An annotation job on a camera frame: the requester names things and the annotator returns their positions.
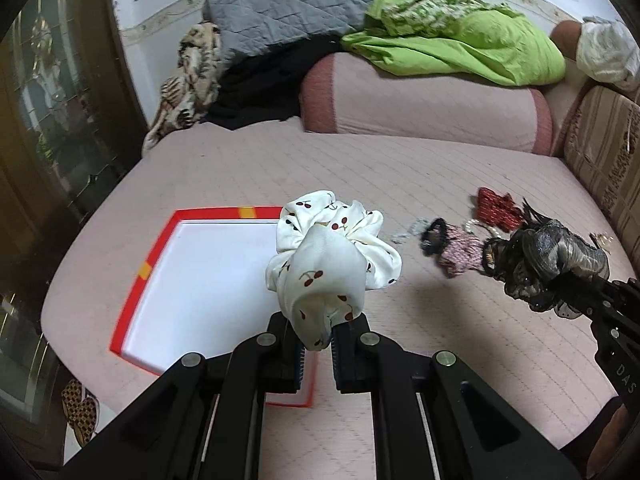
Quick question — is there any grey quilted blanket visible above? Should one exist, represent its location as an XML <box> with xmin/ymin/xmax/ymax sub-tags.
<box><xmin>203</xmin><ymin>0</ymin><xmax>373</xmax><ymax>70</ymax></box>

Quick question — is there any white plastic bag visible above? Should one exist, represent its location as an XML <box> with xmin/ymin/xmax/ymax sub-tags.
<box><xmin>576</xmin><ymin>16</ymin><xmax>639</xmax><ymax>91</ymax></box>

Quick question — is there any red patterned scrunchie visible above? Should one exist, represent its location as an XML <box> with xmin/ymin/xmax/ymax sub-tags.
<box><xmin>475</xmin><ymin>188</ymin><xmax>524</xmax><ymax>233</ymax></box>

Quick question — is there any patterned slipper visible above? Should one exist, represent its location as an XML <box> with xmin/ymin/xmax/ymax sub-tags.
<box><xmin>61</xmin><ymin>379</ymin><xmax>100</xmax><ymax>448</ymax></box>

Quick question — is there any pale green bead bracelet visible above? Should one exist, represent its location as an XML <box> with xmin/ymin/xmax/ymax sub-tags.
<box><xmin>389</xmin><ymin>216</ymin><xmax>433</xmax><ymax>245</ymax></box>

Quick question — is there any pink plaid scrunchie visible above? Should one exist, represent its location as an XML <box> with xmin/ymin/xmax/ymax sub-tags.
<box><xmin>438</xmin><ymin>223</ymin><xmax>484</xmax><ymax>278</ymax></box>

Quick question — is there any white pearl bracelet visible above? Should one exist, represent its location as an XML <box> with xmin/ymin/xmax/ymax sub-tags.
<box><xmin>464</xmin><ymin>218</ymin><xmax>504</xmax><ymax>240</ymax></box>

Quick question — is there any black hair tie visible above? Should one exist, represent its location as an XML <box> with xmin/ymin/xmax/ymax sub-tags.
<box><xmin>418</xmin><ymin>216</ymin><xmax>452</xmax><ymax>256</ymax></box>

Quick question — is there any dark grey sheer scrunchie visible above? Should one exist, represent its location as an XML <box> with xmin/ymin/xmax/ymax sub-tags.
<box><xmin>482</xmin><ymin>202</ymin><xmax>610</xmax><ymax>320</ymax></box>

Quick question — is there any red white tray box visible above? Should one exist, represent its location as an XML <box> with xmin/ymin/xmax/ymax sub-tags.
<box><xmin>108</xmin><ymin>205</ymin><xmax>319</xmax><ymax>410</ymax></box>

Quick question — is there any green blanket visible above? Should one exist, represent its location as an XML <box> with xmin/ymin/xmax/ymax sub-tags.
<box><xmin>342</xmin><ymin>0</ymin><xmax>565</xmax><ymax>88</ymax></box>

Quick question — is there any dark wooden cabinet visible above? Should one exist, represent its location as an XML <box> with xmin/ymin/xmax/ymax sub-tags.
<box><xmin>1</xmin><ymin>0</ymin><xmax>145</xmax><ymax>469</ymax></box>

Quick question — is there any right hand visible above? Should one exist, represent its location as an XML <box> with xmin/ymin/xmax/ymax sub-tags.
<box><xmin>586</xmin><ymin>405</ymin><xmax>631</xmax><ymax>479</ymax></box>

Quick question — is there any beige striped pillow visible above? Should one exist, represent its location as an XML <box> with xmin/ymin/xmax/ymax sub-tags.
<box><xmin>564</xmin><ymin>86</ymin><xmax>639</xmax><ymax>270</ymax></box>

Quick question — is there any leopard print cloth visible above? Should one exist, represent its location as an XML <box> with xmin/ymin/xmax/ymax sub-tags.
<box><xmin>141</xmin><ymin>22</ymin><xmax>221</xmax><ymax>157</ymax></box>

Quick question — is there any black cloth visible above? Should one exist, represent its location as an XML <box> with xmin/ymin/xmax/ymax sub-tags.
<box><xmin>205</xmin><ymin>35</ymin><xmax>342</xmax><ymax>130</ymax></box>

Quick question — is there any pink bolster pillow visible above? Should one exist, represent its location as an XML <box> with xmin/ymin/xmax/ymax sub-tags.
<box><xmin>299</xmin><ymin>52</ymin><xmax>552</xmax><ymax>155</ymax></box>

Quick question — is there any white cherry print scrunchie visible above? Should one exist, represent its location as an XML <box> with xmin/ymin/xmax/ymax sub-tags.
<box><xmin>266</xmin><ymin>191</ymin><xmax>402</xmax><ymax>351</ymax></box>

